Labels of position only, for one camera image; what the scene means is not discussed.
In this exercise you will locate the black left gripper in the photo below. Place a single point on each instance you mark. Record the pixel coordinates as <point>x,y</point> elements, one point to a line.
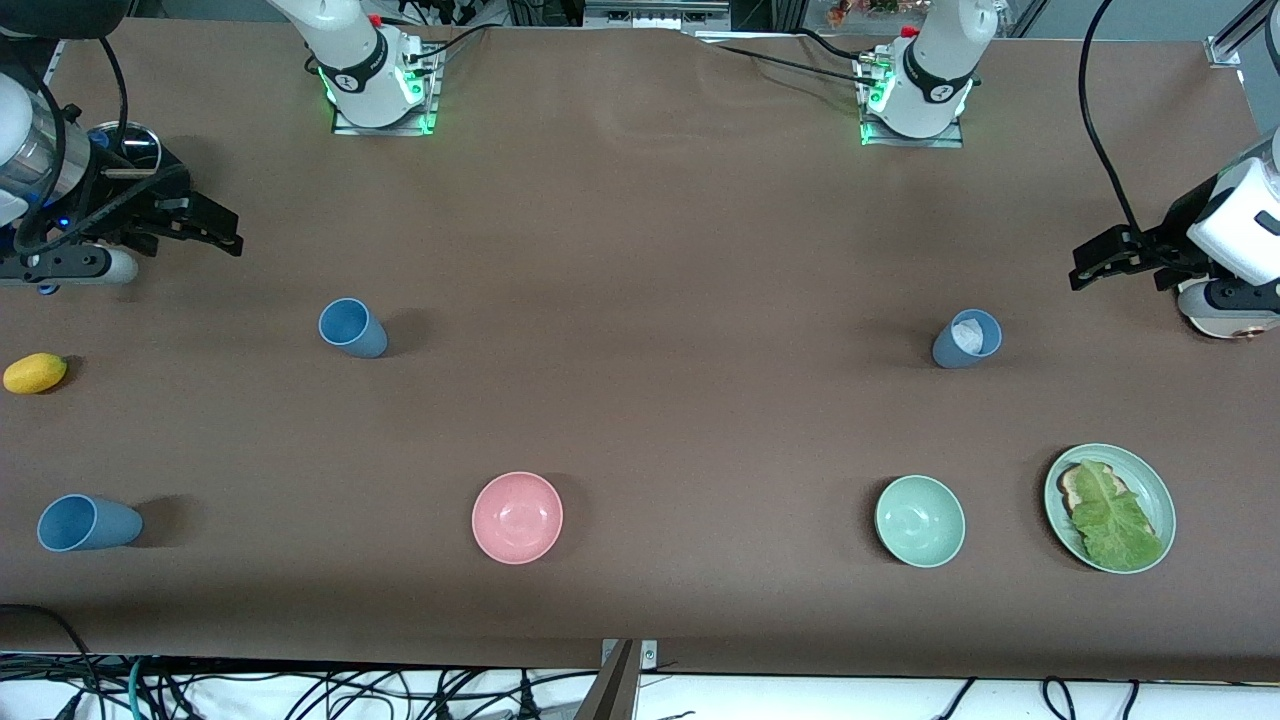
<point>1166,243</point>

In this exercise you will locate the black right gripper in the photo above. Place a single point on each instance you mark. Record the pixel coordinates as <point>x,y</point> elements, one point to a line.
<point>112,194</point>

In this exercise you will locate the blue plastic cup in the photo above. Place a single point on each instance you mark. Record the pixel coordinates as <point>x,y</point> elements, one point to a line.
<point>88,523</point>
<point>962,342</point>
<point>352,328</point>

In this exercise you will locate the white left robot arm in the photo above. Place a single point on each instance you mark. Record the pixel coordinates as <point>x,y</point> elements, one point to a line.
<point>935,80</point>

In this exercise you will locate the glass lid blue knob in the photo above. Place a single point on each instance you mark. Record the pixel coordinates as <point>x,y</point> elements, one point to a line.
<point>135,150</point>

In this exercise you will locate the white crumpled paper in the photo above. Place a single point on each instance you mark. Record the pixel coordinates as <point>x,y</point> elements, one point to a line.
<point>968,334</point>

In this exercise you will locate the yellow lemon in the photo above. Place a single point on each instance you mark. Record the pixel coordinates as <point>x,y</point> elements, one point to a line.
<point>34,373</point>

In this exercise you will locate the toast slice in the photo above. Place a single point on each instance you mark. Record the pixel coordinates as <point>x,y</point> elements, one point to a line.
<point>1070,488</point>

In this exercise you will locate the pale green plate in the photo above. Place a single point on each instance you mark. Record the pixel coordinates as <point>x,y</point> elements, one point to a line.
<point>1160,505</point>

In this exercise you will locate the green lettuce leaf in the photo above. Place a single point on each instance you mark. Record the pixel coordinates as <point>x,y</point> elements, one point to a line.
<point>1115,525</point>

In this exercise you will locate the pale green bowl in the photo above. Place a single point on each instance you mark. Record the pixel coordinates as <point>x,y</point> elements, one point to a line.
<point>920,521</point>

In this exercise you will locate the pink bowl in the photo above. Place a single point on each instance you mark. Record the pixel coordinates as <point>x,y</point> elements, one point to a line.
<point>517,518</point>

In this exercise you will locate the grey metal control box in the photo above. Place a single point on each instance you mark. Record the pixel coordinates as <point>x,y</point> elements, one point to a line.
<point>655,14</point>

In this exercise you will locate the dark stand leg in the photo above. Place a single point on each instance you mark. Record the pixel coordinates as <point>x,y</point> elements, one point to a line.
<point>612,690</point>

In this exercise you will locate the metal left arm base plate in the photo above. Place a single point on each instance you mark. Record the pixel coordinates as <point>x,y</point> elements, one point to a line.
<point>950,138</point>

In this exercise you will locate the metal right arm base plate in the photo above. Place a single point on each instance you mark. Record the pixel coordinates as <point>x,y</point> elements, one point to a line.
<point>425,115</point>

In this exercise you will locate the aluminium frame profile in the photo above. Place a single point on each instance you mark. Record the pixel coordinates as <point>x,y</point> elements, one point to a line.
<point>1232,45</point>

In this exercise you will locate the metal table edge bracket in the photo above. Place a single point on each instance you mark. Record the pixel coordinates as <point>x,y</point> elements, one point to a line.
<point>648,655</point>

